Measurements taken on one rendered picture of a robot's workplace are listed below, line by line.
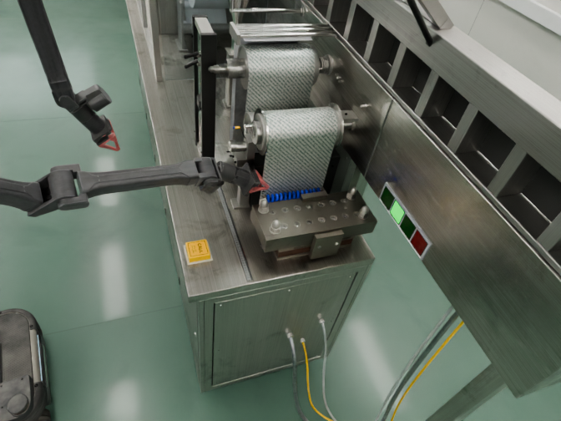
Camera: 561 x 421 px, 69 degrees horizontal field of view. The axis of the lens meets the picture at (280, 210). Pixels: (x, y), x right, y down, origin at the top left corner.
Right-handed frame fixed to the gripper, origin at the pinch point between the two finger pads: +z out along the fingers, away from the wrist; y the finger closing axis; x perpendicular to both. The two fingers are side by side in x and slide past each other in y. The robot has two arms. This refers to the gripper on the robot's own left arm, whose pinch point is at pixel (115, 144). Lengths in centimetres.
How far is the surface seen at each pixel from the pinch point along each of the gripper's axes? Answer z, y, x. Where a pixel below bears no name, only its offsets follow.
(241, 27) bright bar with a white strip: -12, -3, -59
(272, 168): 12, -40, -42
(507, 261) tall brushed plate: 4, -106, -72
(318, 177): 27, -42, -54
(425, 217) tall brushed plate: 15, -82, -69
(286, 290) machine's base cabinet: 41, -65, -24
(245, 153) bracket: 10.0, -29.4, -37.4
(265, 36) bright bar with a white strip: -10, -10, -64
